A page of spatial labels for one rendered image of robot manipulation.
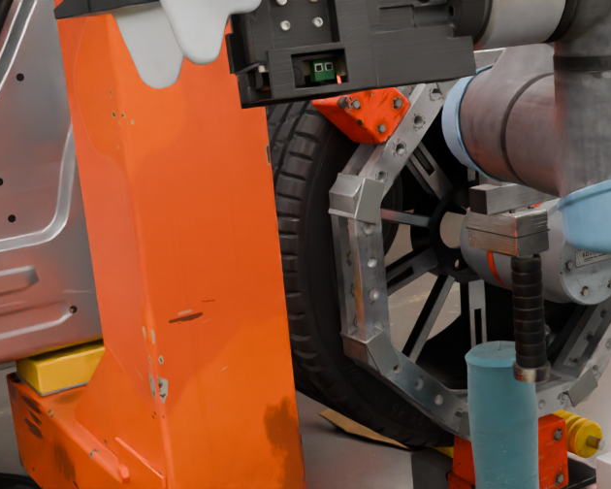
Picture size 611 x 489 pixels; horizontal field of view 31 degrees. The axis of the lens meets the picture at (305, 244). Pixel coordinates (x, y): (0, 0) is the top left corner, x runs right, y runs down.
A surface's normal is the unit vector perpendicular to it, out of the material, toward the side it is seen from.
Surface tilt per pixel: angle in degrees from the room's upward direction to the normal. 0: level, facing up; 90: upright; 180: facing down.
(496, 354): 0
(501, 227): 90
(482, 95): 52
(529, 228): 90
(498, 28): 128
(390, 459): 0
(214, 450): 90
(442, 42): 82
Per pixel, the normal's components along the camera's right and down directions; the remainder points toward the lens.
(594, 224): -0.68, 0.27
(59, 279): 0.51, 0.15
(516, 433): 0.19, 0.20
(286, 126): -0.75, -0.41
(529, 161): -0.90, 0.39
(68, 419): -0.10, -0.97
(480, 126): -0.96, 0.03
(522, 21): 0.29, 0.75
